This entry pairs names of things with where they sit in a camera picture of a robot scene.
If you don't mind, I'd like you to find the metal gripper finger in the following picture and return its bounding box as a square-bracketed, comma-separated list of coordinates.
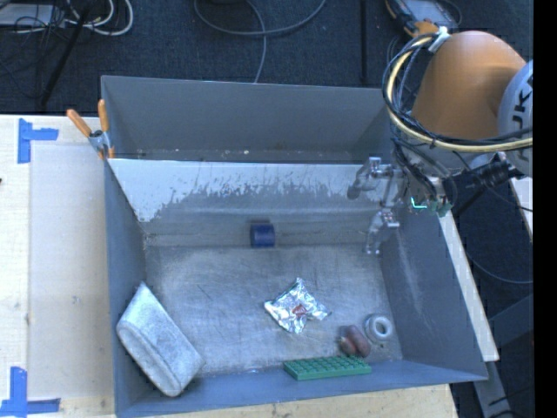
[346, 156, 388, 201]
[363, 209, 401, 257]

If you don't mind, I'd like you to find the crumpled silver foil packet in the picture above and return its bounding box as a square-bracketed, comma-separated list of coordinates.
[263, 277, 332, 335]

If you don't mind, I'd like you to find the red-brown toy sausage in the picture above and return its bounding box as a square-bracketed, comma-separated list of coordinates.
[336, 324, 372, 359]

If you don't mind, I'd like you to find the small dark blue box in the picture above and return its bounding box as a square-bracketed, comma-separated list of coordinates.
[249, 219, 277, 249]

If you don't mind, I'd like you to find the grey metal bin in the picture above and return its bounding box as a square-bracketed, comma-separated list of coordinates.
[99, 74, 500, 418]

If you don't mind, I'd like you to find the dark green flat block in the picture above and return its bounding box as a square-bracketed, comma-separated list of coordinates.
[283, 354, 373, 382]

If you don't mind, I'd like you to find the black cylinder on white bracket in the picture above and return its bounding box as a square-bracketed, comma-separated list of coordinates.
[466, 158, 526, 189]

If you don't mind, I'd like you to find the grey ring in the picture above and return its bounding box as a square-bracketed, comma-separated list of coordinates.
[363, 313, 394, 345]

